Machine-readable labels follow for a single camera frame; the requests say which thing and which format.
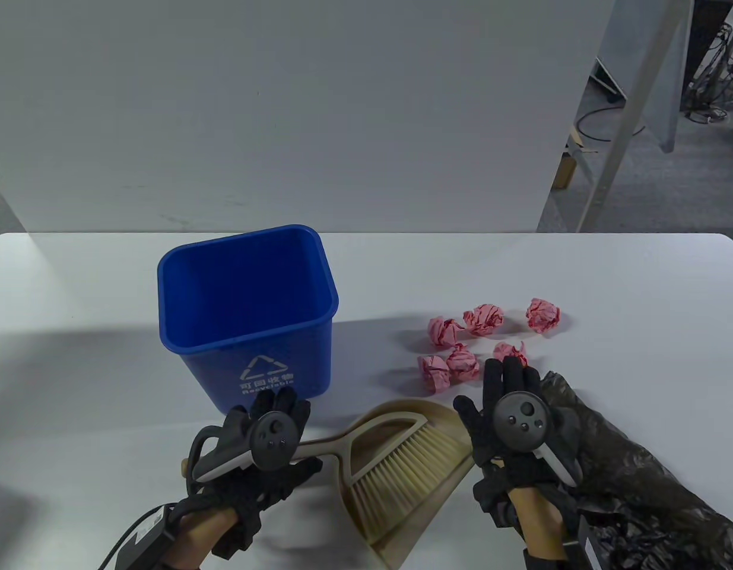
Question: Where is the person's left hand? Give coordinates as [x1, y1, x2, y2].
[182, 389, 323, 559]

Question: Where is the person's right hand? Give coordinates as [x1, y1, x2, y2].
[453, 356, 580, 538]

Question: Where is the beige brush with wooden handle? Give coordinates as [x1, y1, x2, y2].
[181, 414, 475, 546]

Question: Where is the pile of pink paper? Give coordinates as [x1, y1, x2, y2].
[417, 298, 563, 395]

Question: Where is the beige plastic dustpan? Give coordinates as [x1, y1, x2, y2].
[332, 399, 477, 569]

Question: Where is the black plastic trash bag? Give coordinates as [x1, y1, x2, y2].
[538, 371, 733, 570]

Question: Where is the blue recycling bin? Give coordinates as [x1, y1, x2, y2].
[157, 224, 339, 415]

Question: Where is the person's right forearm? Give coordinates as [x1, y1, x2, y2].
[509, 484, 569, 562]

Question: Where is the dark grey tracking controller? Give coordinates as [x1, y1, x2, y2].
[191, 411, 296, 485]
[492, 393, 583, 487]

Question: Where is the white table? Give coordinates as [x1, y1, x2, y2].
[0, 233, 733, 570]

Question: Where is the tan wooden block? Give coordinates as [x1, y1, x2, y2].
[550, 128, 598, 189]

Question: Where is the grey metal stand leg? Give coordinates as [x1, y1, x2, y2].
[574, 0, 694, 233]

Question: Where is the white partition board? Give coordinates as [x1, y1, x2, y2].
[0, 0, 616, 233]

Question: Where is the grey board panel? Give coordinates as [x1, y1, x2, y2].
[596, 0, 693, 154]

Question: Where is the black wrist strap with sensor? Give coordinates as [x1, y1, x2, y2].
[99, 503, 178, 570]
[523, 511, 604, 570]

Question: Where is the black looped floor cable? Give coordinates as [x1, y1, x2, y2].
[574, 107, 647, 143]

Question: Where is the bundle of black floor cables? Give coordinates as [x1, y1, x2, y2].
[681, 6, 733, 125]

